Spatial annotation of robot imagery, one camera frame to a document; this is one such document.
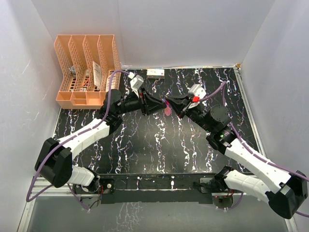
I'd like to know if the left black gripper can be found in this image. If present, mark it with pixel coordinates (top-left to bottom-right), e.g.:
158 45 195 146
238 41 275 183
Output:
116 87 166 116

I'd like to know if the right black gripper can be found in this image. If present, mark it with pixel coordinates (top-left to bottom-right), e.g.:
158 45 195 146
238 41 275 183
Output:
166 94 213 133

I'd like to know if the pink strap keyring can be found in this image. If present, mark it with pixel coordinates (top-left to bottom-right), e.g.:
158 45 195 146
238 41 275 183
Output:
164 102 171 116

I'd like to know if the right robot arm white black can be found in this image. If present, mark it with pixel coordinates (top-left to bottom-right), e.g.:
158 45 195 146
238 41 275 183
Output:
166 96 309 219

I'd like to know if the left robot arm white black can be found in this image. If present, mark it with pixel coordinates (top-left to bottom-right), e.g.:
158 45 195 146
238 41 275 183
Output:
35 88 166 193

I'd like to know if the white small cardboard box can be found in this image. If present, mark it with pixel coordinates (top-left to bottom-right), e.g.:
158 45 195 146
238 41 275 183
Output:
147 69 165 79

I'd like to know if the white labelled packet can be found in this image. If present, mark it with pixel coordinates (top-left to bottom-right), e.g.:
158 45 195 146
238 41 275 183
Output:
105 73 116 92

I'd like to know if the white paper packet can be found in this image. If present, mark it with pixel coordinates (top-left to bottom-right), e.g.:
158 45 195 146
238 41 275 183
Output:
92 61 102 90

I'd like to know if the orange plastic file organizer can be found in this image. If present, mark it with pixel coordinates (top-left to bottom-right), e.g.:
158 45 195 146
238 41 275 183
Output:
54 35 121 109

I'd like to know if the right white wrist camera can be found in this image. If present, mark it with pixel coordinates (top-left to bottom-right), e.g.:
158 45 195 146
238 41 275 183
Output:
188 84 206 109

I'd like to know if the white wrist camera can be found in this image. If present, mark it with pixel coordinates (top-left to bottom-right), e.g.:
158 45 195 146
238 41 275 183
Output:
128 72 144 96
188 84 206 109

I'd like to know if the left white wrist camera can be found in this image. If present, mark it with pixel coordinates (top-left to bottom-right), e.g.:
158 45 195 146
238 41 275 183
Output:
128 72 144 96

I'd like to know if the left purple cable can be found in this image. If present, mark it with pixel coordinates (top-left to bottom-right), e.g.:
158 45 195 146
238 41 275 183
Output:
26 70 132 203

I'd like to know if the purple cable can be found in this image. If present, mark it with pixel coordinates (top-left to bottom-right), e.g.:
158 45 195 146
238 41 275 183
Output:
197 81 309 218
26 70 132 203

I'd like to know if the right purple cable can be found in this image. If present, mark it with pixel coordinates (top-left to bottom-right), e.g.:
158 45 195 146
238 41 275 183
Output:
197 81 309 218

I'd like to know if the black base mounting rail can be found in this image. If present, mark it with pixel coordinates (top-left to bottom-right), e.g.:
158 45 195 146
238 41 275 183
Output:
73 173 240 205

